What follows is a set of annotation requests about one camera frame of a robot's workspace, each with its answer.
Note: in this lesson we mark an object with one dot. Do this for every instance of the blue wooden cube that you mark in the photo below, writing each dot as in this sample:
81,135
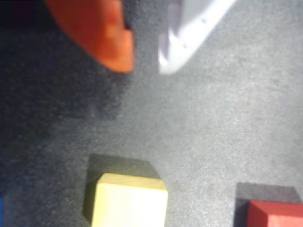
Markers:
1,212

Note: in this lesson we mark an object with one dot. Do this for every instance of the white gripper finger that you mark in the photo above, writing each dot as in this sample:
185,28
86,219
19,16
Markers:
189,30

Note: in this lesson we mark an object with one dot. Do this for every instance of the black felt mat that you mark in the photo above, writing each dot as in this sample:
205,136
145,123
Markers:
201,123

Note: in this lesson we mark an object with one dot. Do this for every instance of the yellow wooden cube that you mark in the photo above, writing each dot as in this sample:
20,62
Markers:
130,205

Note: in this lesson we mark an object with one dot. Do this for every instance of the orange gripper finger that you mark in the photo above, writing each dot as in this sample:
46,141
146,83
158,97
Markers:
94,30

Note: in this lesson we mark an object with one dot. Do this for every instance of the red wooden cube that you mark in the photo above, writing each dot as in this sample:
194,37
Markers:
277,214

